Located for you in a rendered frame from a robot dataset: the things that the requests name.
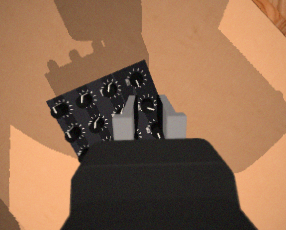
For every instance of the black knob box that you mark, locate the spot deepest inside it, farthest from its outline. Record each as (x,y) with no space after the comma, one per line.
(91,121)

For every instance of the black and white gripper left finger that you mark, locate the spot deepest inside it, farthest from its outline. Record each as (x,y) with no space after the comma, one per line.
(126,124)

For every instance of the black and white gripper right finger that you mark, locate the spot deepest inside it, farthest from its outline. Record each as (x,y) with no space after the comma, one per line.
(172,123)

